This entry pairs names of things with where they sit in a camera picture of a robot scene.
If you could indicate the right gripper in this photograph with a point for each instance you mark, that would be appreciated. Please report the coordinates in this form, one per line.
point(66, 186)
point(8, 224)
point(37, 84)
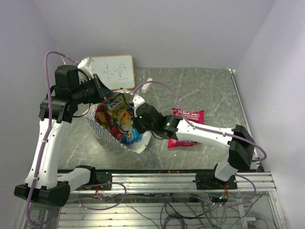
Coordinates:
point(136, 124)

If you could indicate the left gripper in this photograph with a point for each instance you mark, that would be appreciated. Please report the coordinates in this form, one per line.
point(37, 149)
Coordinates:
point(103, 92)

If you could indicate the checkered paper bag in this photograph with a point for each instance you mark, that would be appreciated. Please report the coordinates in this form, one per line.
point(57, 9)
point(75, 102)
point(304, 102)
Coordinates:
point(140, 148)

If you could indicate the red chips bag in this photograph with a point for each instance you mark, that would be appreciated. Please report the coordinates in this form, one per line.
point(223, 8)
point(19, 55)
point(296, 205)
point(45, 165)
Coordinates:
point(195, 117)

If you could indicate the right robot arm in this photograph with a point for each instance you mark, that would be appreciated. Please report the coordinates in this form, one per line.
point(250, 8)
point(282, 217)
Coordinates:
point(237, 141)

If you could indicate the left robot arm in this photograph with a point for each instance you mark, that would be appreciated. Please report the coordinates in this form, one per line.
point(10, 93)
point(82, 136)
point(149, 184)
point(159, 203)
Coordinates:
point(72, 87)

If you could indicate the blue red snack bag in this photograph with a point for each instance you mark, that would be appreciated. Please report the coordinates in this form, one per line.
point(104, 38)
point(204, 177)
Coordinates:
point(126, 137)

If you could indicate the green Fox's candy bag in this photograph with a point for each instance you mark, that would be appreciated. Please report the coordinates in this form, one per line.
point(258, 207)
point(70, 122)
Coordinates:
point(115, 104)

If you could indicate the orange yellow snack bag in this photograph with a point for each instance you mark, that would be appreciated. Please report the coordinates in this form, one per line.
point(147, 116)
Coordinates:
point(120, 117)

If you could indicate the small whiteboard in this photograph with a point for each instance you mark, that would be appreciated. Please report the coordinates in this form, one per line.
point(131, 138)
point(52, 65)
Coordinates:
point(116, 72)

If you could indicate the white board eraser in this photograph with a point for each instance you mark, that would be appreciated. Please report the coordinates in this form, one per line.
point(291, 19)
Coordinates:
point(147, 85)

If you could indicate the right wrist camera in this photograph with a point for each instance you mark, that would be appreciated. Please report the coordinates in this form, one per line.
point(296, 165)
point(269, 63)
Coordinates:
point(137, 101)

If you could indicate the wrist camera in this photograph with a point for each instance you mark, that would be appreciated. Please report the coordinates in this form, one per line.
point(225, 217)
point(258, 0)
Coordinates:
point(137, 101)
point(86, 66)

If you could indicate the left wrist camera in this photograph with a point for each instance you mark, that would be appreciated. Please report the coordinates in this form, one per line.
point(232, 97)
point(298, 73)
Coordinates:
point(86, 66)

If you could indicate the aluminium frame rail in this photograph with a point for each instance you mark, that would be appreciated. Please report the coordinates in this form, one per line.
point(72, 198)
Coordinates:
point(184, 182)

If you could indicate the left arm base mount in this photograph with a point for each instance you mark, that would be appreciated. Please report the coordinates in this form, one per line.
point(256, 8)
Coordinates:
point(98, 179)

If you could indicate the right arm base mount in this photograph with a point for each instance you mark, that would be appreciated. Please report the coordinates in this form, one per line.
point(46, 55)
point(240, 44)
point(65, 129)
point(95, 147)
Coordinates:
point(209, 181)

